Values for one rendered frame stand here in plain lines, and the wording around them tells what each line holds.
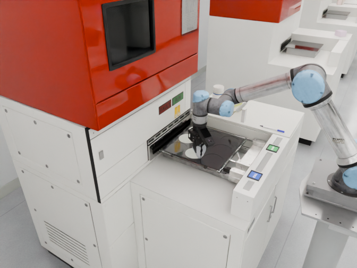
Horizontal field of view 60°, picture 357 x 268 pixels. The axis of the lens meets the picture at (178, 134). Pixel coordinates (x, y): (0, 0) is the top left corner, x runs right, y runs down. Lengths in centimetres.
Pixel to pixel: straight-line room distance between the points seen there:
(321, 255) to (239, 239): 59
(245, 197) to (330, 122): 45
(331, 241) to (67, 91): 143
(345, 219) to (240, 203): 47
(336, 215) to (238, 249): 46
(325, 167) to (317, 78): 63
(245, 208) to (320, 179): 44
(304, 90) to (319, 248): 92
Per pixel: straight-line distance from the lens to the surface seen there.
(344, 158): 141
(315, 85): 126
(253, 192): 137
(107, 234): 167
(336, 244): 184
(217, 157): 165
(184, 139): 179
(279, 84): 145
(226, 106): 141
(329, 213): 159
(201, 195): 153
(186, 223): 155
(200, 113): 147
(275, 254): 243
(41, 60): 136
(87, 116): 127
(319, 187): 160
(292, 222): 268
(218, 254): 159
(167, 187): 157
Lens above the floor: 185
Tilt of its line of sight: 31 degrees down
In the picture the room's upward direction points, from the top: straight up
